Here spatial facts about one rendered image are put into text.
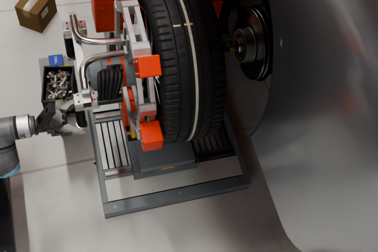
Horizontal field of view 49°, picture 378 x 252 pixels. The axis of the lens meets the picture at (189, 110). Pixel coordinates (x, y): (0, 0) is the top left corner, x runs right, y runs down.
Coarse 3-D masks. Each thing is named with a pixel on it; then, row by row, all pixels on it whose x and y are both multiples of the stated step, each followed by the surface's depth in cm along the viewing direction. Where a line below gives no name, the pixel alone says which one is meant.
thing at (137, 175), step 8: (120, 112) 243; (128, 144) 228; (192, 144) 234; (128, 152) 233; (136, 160) 226; (136, 168) 224; (168, 168) 224; (176, 168) 227; (184, 168) 230; (192, 168) 234; (136, 176) 222; (144, 176) 225; (152, 176) 228
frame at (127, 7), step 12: (132, 0) 154; (120, 12) 174; (132, 12) 153; (132, 36) 144; (144, 36) 145; (120, 48) 190; (132, 48) 142; (144, 48) 143; (132, 60) 145; (144, 108) 148; (156, 108) 150; (132, 120) 179; (144, 120) 178
